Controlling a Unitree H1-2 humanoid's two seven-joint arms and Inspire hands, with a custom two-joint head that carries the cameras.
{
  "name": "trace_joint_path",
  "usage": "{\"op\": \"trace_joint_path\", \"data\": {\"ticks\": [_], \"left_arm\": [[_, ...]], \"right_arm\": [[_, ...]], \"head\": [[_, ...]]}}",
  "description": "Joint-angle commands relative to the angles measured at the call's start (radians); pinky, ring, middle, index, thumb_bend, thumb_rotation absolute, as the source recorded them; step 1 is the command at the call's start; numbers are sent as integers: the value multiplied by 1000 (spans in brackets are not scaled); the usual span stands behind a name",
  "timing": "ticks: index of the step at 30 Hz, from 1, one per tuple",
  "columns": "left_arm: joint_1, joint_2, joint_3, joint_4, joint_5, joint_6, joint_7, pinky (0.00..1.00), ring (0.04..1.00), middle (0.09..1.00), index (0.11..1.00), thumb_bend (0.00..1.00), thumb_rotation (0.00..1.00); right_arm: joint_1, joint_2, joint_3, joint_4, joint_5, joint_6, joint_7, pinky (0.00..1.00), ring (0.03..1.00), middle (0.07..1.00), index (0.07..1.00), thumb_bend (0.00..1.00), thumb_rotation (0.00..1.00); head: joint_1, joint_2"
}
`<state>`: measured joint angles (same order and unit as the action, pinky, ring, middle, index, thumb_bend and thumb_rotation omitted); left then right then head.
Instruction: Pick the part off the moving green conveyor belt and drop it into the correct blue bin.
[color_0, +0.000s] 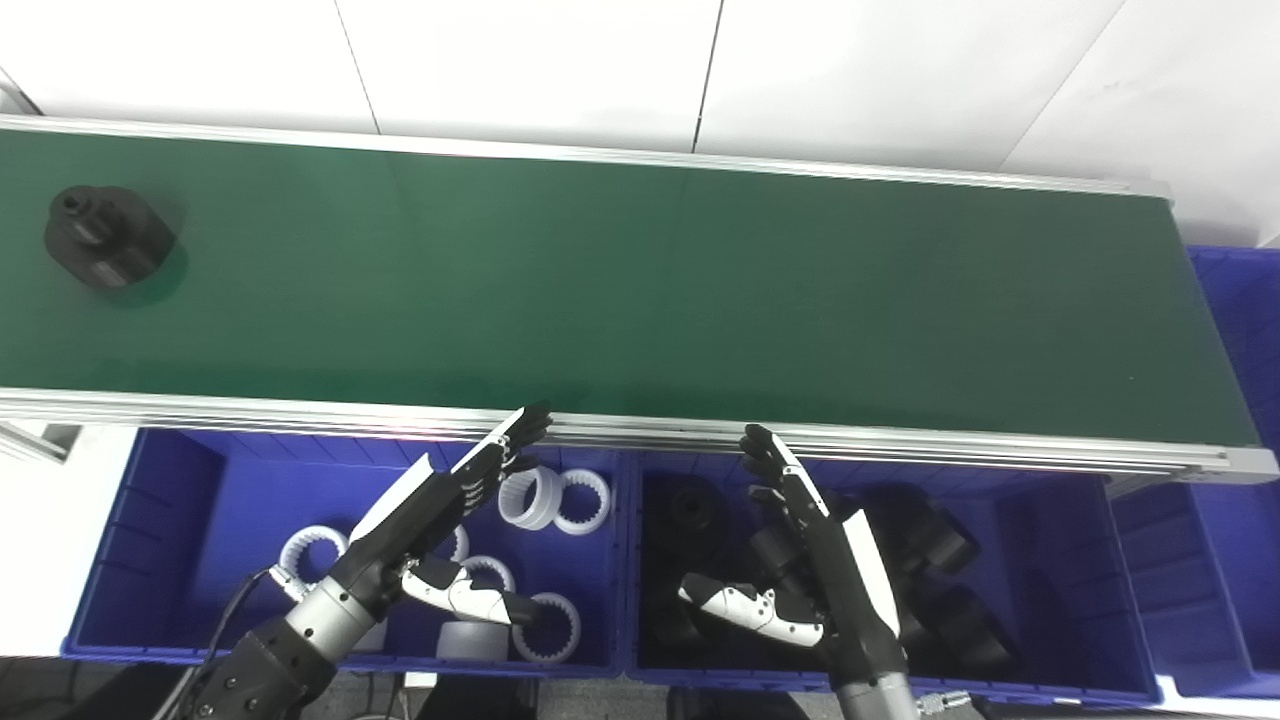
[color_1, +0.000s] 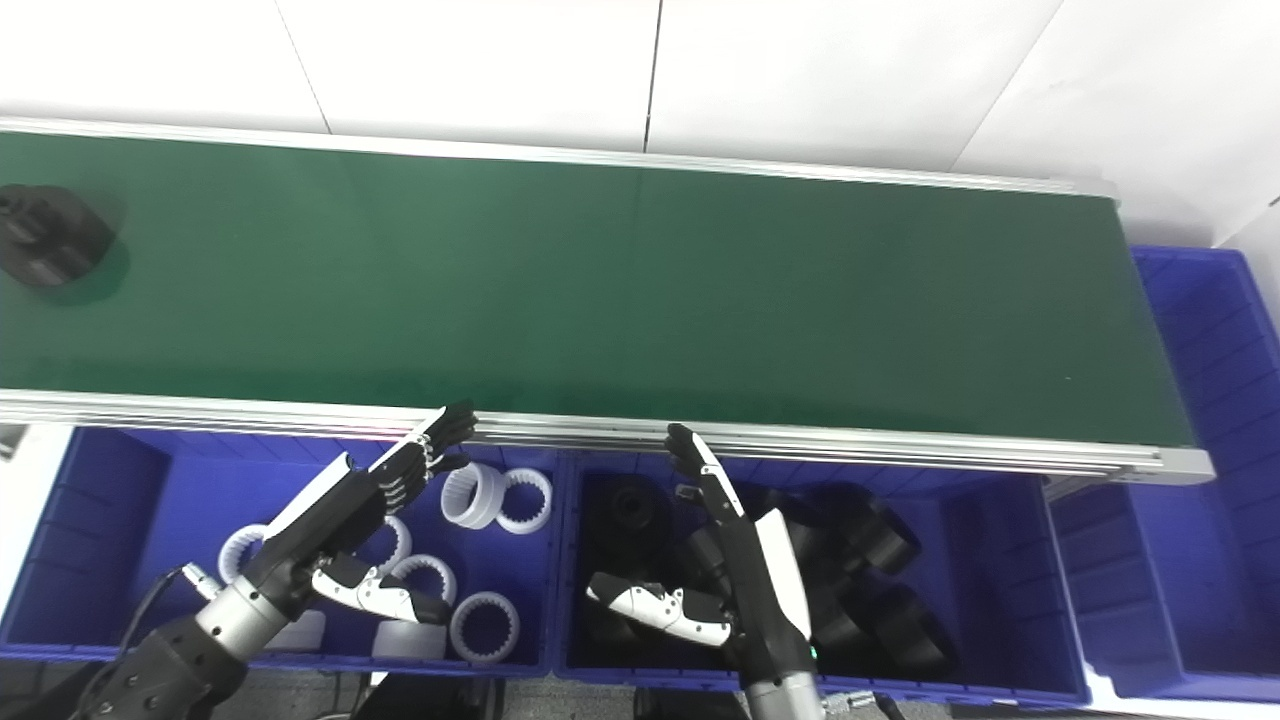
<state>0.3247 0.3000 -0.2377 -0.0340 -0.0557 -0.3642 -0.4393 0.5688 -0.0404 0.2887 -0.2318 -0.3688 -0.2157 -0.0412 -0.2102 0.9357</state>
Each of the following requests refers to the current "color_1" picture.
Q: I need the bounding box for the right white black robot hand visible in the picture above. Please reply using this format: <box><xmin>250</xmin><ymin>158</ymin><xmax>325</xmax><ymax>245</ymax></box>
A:
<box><xmin>586</xmin><ymin>423</ymin><xmax>818</xmax><ymax>687</ymax></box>

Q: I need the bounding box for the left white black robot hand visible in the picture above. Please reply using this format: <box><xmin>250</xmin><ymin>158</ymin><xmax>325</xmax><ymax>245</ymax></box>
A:
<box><xmin>243</xmin><ymin>402</ymin><xmax>479</xmax><ymax>626</ymax></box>

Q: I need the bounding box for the green conveyor belt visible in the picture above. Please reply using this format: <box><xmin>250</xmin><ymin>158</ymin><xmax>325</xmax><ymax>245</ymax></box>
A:
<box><xmin>0</xmin><ymin>130</ymin><xmax>1196</xmax><ymax>448</ymax></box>
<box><xmin>0</xmin><ymin>117</ymin><xmax>1216</xmax><ymax>488</ymax></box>

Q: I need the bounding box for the blue bin with white rings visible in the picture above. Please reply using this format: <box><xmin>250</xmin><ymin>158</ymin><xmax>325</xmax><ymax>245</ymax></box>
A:
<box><xmin>0</xmin><ymin>425</ymin><xmax>561</xmax><ymax>679</ymax></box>

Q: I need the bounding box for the blue bin with black parts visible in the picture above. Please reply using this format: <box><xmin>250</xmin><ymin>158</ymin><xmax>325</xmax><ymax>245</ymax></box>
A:
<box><xmin>553</xmin><ymin>450</ymin><xmax>1091</xmax><ymax>709</ymax></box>

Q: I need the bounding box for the empty blue bin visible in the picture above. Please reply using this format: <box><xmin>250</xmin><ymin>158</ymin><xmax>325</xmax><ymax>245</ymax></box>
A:
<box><xmin>1050</xmin><ymin>245</ymin><xmax>1280</xmax><ymax>701</ymax></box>

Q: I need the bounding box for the white toothed ring part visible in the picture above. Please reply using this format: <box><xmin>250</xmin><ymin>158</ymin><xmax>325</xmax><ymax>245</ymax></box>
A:
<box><xmin>375</xmin><ymin>515</ymin><xmax>413</xmax><ymax>576</ymax></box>
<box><xmin>218</xmin><ymin>524</ymin><xmax>271</xmax><ymax>586</ymax></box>
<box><xmin>390</xmin><ymin>554</ymin><xmax>458</xmax><ymax>606</ymax></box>
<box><xmin>441</xmin><ymin>462</ymin><xmax>506</xmax><ymax>529</ymax></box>
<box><xmin>449</xmin><ymin>591</ymin><xmax>521</xmax><ymax>665</ymax></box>
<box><xmin>372</xmin><ymin>620</ymin><xmax>448</xmax><ymax>661</ymax></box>
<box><xmin>497</xmin><ymin>468</ymin><xmax>553</xmax><ymax>535</ymax></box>

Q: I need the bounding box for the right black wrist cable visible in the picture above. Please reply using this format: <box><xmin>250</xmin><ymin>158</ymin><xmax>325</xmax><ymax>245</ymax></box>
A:
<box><xmin>825</xmin><ymin>690</ymin><xmax>906</xmax><ymax>720</ymax></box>

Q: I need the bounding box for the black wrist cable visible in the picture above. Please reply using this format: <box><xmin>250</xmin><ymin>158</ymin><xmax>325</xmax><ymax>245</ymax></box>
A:
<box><xmin>65</xmin><ymin>563</ymin><xmax>223</xmax><ymax>720</ymax></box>
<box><xmin>825</xmin><ymin>690</ymin><xmax>906</xmax><ymax>720</ymax></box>

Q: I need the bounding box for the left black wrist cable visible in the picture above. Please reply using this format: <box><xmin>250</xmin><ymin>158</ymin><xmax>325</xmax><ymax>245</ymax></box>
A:
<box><xmin>65</xmin><ymin>563</ymin><xmax>223</xmax><ymax>720</ymax></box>

